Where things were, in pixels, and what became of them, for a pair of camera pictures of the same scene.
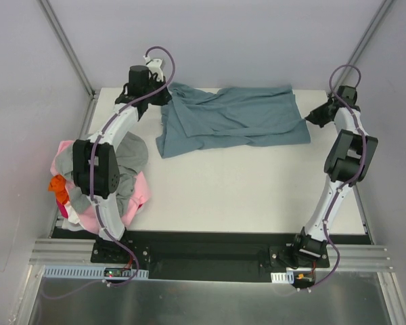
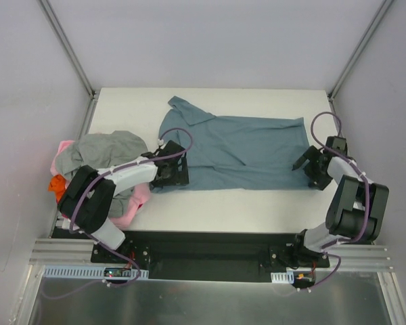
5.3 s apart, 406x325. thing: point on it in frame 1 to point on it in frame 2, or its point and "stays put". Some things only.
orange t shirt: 57,185 stays put
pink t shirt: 87,216 stays put
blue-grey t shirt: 192,119 to 235,152
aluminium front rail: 359,257 stays put
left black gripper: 161,95 to 177,166
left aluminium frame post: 93,93 stays put
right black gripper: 321,114 to 311,166
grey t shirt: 132,154 stays put
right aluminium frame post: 365,40 stays put
